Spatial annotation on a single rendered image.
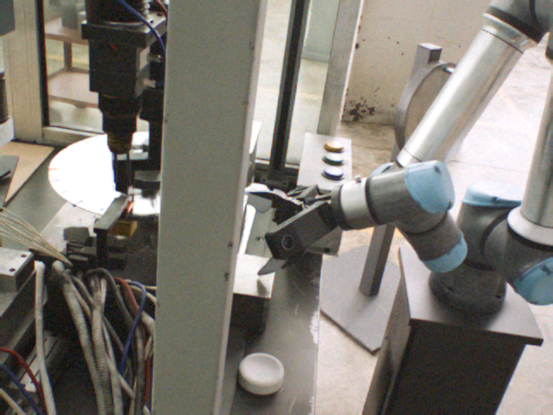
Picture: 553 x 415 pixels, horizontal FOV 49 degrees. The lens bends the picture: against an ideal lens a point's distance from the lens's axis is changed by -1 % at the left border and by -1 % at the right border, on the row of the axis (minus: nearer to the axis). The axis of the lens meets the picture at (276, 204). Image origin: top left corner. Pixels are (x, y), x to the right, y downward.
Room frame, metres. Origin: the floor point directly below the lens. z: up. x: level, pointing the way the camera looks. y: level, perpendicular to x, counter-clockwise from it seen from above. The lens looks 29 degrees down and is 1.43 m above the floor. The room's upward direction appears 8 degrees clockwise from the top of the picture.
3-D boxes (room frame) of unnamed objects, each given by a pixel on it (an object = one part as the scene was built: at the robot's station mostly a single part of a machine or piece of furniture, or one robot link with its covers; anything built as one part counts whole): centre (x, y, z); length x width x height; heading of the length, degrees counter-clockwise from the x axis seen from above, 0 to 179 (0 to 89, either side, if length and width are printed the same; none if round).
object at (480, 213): (1.00, -0.40, 0.91); 0.13 x 0.12 x 0.14; 20
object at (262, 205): (0.88, 0.04, 0.96); 0.09 x 0.06 x 0.03; 70
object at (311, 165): (1.20, -0.09, 0.82); 0.28 x 0.11 x 0.15; 179
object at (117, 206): (0.73, 0.23, 0.95); 0.10 x 0.03 x 0.07; 179
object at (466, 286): (1.01, -0.40, 0.80); 0.15 x 0.15 x 0.10
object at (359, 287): (1.98, -0.41, 0.50); 0.50 x 0.50 x 1.00; 44
